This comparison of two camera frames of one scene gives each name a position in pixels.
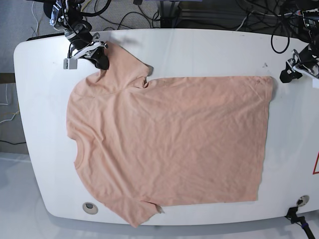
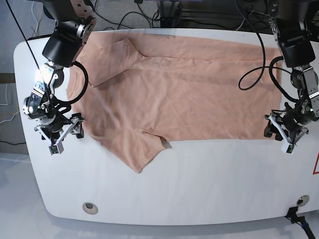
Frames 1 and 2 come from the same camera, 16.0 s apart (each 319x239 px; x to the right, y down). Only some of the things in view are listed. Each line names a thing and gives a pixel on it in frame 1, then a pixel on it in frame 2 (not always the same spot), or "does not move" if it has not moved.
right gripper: [307, 62] to [290, 121]
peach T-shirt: [175, 141] to [138, 90]
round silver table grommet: [302, 200] does not move
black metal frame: [244, 15] does not move
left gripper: [88, 50] to [54, 131]
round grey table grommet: [90, 208] does not move
